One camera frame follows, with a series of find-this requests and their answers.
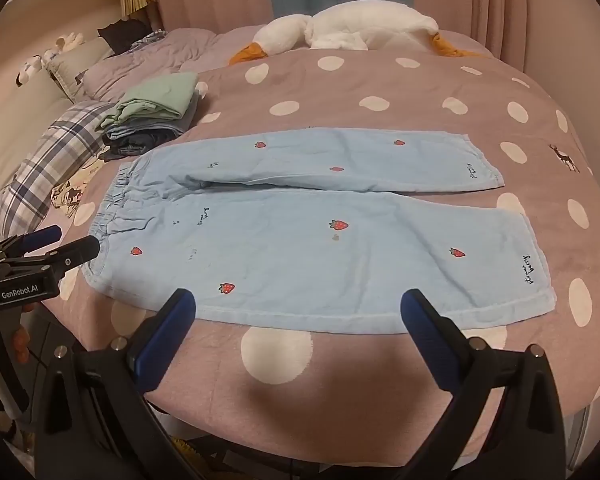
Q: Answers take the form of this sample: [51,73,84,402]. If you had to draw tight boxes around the light blue denim shorts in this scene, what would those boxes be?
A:
[80,127,556,335]

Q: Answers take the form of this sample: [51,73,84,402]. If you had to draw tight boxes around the white goose plush toy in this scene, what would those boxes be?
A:
[228,1,481,66]

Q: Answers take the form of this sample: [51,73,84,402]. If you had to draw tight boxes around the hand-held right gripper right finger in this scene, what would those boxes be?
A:
[400,288,568,480]

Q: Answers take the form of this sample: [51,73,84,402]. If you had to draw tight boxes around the lavender quilt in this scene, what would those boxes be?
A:
[75,25,281,103]

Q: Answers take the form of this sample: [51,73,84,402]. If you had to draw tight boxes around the blue checked cloth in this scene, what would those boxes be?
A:
[129,30,169,52]

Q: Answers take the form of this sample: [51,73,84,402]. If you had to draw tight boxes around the folded green garment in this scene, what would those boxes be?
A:
[96,72,199,130]

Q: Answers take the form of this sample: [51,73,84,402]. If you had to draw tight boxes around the black cloth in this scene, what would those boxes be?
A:
[97,19,151,53]

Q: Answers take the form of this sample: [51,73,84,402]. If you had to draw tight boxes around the small white plush toy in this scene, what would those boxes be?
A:
[16,54,45,84]
[54,31,84,52]

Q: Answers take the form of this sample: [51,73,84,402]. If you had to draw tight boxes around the person's left hand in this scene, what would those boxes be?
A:
[0,327,31,441]

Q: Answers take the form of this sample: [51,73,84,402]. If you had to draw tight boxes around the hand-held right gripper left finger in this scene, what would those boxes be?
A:
[32,288,197,480]

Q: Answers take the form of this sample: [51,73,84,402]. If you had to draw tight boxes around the cream padded headboard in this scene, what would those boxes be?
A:
[0,62,78,201]

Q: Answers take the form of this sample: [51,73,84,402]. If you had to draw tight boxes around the pink polka dot blanket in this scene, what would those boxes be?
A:
[45,42,600,441]

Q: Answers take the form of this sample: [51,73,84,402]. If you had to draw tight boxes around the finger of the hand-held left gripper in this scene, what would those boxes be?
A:
[2,236,102,281]
[0,225,62,261]

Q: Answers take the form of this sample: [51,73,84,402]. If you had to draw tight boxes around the folded dark jeans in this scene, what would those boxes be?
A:
[101,129,182,162]

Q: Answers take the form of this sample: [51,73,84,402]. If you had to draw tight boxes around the beige pillow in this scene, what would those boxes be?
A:
[47,37,116,103]

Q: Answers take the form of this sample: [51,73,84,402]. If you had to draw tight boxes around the plaid pillow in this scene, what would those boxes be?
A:
[0,101,118,241]

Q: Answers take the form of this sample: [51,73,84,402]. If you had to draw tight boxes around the cartoon printed cloth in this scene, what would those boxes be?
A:
[50,152,106,218]

